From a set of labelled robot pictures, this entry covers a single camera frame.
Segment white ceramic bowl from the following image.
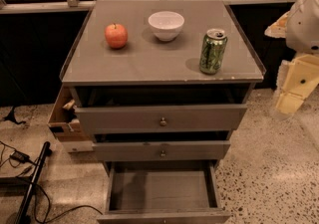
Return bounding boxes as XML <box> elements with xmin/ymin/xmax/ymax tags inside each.
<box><xmin>148</xmin><ymin>11</ymin><xmax>184</xmax><ymax>42</ymax></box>

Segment black floor cable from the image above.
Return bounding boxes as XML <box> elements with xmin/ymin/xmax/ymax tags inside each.
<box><xmin>0</xmin><ymin>139</ymin><xmax>104</xmax><ymax>224</ymax></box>

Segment red apple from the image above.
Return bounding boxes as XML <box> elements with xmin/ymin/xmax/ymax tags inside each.
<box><xmin>105</xmin><ymin>23</ymin><xmax>128</xmax><ymax>49</ymax></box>

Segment green soda can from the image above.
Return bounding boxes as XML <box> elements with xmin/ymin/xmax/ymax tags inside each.
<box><xmin>199</xmin><ymin>28</ymin><xmax>227</xmax><ymax>75</ymax></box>

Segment grey drawer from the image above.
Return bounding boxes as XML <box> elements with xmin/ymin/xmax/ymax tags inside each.
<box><xmin>97</xmin><ymin>160</ymin><xmax>230</xmax><ymax>224</ymax></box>
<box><xmin>76</xmin><ymin>85</ymin><xmax>246</xmax><ymax>134</ymax></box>
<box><xmin>93</xmin><ymin>131</ymin><xmax>230</xmax><ymax>161</ymax></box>

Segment grey drawer cabinet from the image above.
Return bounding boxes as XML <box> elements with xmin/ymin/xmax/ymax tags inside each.
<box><xmin>59</xmin><ymin>0</ymin><xmax>267</xmax><ymax>224</ymax></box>

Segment top grey drawer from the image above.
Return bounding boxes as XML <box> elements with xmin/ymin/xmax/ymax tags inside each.
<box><xmin>76</xmin><ymin>85</ymin><xmax>246</xmax><ymax>134</ymax></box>

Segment black stand bar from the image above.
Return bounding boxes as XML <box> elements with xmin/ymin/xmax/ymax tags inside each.
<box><xmin>14</xmin><ymin>141</ymin><xmax>52</xmax><ymax>224</ymax></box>

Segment cardboard box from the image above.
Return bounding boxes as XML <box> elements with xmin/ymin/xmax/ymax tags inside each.
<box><xmin>48</xmin><ymin>87</ymin><xmax>93</xmax><ymax>153</ymax></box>

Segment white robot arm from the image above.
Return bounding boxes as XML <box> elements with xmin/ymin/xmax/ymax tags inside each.
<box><xmin>264</xmin><ymin>0</ymin><xmax>319</xmax><ymax>116</ymax></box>

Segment black power adapter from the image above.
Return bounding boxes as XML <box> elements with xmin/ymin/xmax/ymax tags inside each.
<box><xmin>10</xmin><ymin>151</ymin><xmax>30</xmax><ymax>163</ymax></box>

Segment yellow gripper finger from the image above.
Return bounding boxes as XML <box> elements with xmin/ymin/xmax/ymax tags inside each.
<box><xmin>274</xmin><ymin>54</ymin><xmax>319</xmax><ymax>114</ymax></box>
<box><xmin>264</xmin><ymin>12</ymin><xmax>288</xmax><ymax>39</ymax></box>

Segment bottom grey drawer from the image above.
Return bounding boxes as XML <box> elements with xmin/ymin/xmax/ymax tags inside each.
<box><xmin>97</xmin><ymin>160</ymin><xmax>230</xmax><ymax>224</ymax></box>

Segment middle grey drawer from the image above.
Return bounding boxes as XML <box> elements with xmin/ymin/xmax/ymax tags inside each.
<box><xmin>93</xmin><ymin>131</ymin><xmax>230</xmax><ymax>161</ymax></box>

